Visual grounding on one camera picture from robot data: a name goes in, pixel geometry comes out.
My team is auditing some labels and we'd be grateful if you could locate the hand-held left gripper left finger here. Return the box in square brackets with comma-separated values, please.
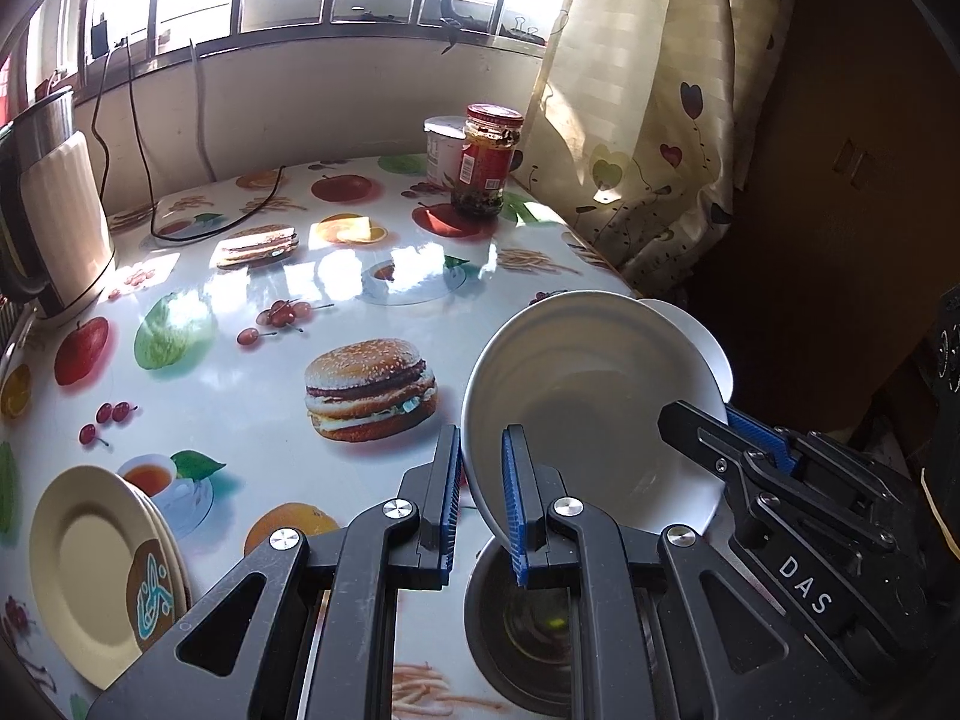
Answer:
[86, 425, 463, 720]

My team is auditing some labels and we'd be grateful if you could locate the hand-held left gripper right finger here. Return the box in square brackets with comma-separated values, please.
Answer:
[500, 424, 863, 720]

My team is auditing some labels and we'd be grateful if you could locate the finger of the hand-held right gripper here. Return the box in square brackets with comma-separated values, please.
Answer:
[726, 406, 800, 477]
[658, 400, 752, 496]

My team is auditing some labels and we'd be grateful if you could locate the white blue-banded ceramic bowl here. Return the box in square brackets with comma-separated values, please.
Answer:
[459, 289, 731, 550]
[637, 298, 735, 403]

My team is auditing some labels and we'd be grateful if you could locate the stainless steel bowl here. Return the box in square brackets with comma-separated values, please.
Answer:
[460, 538, 680, 718]

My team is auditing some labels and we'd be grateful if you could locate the cream plate with brown pattern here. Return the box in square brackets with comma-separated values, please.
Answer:
[139, 490, 185, 605]
[29, 464, 179, 692]
[146, 499, 191, 612]

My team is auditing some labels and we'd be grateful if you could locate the printed food tablecloth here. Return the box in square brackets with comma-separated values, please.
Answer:
[0, 153, 647, 720]

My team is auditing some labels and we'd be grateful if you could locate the cream heart-print curtain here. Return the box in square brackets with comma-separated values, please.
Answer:
[508, 0, 760, 295]

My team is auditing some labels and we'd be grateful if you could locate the red-lidded sauce jar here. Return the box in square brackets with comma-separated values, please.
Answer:
[449, 103, 524, 218]

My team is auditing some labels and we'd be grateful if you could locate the white plastic cup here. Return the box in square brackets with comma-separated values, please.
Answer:
[423, 114, 470, 185]

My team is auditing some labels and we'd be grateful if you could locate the black curved ornament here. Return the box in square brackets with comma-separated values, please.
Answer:
[438, 0, 471, 55]

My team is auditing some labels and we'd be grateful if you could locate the white black electric kettle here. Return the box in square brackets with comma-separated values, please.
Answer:
[0, 85, 118, 320]

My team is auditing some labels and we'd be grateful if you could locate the black cable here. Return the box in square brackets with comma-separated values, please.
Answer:
[123, 34, 287, 243]
[91, 51, 116, 200]

